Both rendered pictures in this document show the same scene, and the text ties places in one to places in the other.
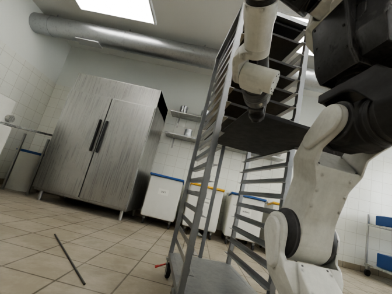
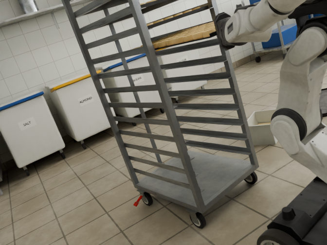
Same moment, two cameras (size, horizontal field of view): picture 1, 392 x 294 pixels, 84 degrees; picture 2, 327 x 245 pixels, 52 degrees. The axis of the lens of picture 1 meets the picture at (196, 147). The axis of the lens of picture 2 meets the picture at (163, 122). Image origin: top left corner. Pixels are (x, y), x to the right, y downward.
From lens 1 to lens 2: 0.76 m
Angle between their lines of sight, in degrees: 38
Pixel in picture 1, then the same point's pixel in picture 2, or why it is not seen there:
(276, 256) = (297, 147)
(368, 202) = not seen: outside the picture
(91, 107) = not seen: outside the picture
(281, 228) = (292, 128)
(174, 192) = (42, 114)
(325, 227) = (315, 108)
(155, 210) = (35, 151)
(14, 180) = not seen: outside the picture
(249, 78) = (249, 38)
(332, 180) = (316, 78)
